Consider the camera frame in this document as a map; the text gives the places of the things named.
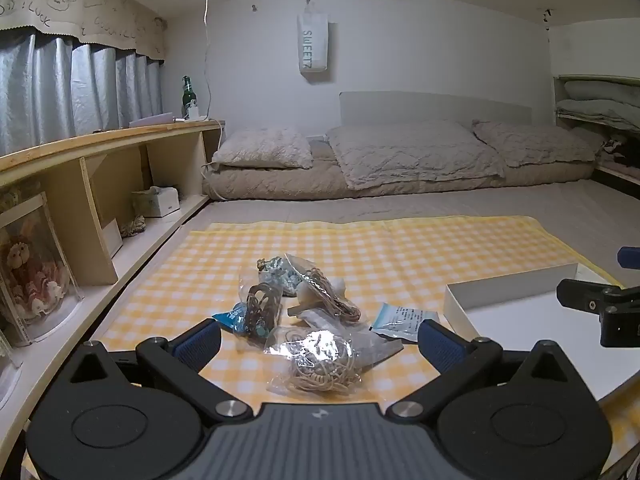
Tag pink flat box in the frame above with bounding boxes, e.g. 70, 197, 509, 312
129, 112, 176, 128

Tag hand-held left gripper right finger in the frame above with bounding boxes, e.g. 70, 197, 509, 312
387, 317, 581, 423

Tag bag with brown hair accessory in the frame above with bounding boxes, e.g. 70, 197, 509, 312
235, 272, 289, 351

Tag wooden shelf unit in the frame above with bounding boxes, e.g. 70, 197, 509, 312
0, 119, 226, 461

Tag blue and white sachet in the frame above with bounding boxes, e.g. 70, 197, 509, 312
370, 302, 441, 344

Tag folded beige mattress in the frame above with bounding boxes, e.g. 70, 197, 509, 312
202, 140, 596, 203

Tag bag with brown cord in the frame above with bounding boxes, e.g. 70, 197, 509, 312
285, 252, 363, 323

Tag quilted beige pillow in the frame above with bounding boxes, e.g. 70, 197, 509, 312
472, 120, 596, 168

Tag bag with teal accessory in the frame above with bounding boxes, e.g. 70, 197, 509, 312
256, 256, 301, 297

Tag white box in shelf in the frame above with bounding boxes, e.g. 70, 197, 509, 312
100, 218, 123, 259

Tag silver curtain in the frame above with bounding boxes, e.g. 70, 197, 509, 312
0, 30, 163, 158

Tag folded grey bedding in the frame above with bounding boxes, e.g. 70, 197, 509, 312
555, 77, 640, 133

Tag white fluffy puff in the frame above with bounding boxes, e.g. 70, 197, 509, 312
287, 277, 348, 318

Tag dark folded clothes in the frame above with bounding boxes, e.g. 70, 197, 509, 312
597, 135, 640, 176

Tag white cable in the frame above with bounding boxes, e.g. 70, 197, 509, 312
201, 0, 214, 117

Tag beige quilted duvet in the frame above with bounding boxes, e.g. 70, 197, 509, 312
325, 121, 506, 191

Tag bundle of rope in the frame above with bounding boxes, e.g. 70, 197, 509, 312
117, 215, 146, 238

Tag white tissue box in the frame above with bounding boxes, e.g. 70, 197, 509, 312
132, 186, 180, 218

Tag fuzzy beige pillow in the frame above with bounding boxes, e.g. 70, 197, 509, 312
212, 127, 313, 170

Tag bag of beige rubber bands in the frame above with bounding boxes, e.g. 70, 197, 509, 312
265, 327, 366, 397

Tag yellow checkered mat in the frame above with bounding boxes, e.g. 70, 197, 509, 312
92, 215, 640, 480

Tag white shallow box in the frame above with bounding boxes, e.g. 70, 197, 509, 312
445, 261, 640, 401

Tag beige doodled valance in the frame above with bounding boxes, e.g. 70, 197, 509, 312
0, 0, 168, 63

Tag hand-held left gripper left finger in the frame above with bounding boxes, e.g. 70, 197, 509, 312
67, 317, 253, 423

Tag clear plastic bag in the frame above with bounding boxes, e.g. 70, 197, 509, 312
300, 310, 406, 361

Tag small blue packet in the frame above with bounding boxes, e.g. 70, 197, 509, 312
212, 305, 251, 333

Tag green glass bottle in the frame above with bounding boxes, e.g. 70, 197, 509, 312
181, 75, 196, 120

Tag white hanging bag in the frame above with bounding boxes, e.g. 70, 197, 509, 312
296, 2, 331, 81

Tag grey bed sheet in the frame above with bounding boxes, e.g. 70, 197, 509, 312
197, 177, 640, 286

